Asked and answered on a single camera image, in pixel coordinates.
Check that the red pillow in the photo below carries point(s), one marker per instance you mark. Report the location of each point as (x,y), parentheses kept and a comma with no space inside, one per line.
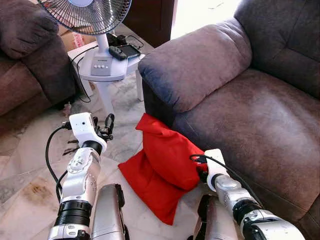
(160,165)

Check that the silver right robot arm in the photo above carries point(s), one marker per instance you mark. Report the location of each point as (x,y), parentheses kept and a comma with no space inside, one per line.
(250,210)

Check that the brown fabric sofa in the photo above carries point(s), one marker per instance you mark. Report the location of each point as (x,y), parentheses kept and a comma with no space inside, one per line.
(250,115)
(30,65)

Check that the silver right robot leg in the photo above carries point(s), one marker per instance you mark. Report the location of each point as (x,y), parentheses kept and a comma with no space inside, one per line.
(215,225)

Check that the white table fan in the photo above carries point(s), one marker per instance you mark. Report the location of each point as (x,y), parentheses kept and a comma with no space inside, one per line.
(102,62)

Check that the black remote control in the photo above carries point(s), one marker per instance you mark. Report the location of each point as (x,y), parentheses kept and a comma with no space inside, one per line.
(118,53)

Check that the cardboard box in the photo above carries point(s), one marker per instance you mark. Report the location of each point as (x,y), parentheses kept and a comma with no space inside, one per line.
(70,40)

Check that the dark brown wooden door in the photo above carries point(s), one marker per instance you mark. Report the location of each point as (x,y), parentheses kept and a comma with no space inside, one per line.
(150,20)

